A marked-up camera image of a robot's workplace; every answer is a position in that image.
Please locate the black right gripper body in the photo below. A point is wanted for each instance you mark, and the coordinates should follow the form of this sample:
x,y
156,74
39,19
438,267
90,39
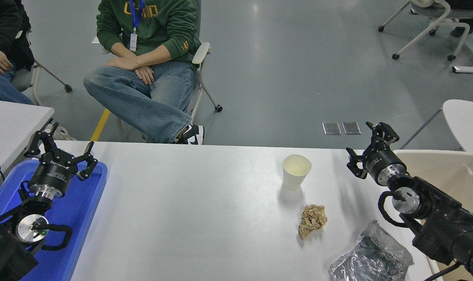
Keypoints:
x,y
381,162

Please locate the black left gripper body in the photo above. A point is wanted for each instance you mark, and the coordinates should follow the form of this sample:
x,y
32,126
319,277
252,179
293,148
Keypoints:
x,y
53,171

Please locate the white paper cup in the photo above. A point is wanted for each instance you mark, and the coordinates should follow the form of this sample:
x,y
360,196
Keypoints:
x,y
295,179

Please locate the tan paper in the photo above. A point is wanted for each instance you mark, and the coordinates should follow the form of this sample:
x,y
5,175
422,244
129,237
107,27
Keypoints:
x,y
312,220

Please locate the silver foil tray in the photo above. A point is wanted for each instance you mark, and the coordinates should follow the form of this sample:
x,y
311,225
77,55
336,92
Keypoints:
x,y
373,257

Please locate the person's right forearm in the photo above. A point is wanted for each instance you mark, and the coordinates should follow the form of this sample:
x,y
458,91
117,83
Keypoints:
x,y
121,52

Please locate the person's left forearm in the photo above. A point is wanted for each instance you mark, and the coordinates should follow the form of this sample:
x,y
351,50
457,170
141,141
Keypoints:
x,y
154,56

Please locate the person's hand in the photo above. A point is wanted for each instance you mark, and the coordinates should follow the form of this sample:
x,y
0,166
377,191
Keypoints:
x,y
0,60

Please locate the person's left hand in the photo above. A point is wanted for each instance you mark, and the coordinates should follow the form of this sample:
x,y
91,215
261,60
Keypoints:
x,y
123,64

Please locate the person's right hand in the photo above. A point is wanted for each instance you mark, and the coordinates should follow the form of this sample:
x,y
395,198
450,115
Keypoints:
x,y
146,74

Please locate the metal floor plate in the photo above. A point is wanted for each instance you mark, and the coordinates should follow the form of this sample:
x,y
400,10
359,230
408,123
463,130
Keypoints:
x,y
331,128
351,128

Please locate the white side table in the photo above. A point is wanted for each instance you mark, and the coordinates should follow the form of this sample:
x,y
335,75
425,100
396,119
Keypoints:
x,y
10,125

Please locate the blue plastic tray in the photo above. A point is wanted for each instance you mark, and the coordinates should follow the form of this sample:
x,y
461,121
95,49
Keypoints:
x,y
80,218

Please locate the white wheeled chair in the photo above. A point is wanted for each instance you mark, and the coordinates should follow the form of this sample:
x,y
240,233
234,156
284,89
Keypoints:
x,y
447,13
200,52
24,80

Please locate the large pale bin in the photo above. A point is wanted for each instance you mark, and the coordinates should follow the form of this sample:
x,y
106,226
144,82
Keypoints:
x,y
447,171

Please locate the white rounded table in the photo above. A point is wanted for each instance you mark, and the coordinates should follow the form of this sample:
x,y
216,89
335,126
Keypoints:
x,y
466,121

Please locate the white bar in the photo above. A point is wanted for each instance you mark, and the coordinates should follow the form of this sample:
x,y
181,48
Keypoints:
x,y
470,70

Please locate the person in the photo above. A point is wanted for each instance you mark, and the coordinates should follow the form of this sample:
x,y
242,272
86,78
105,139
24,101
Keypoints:
x,y
468,3
162,23
6,23

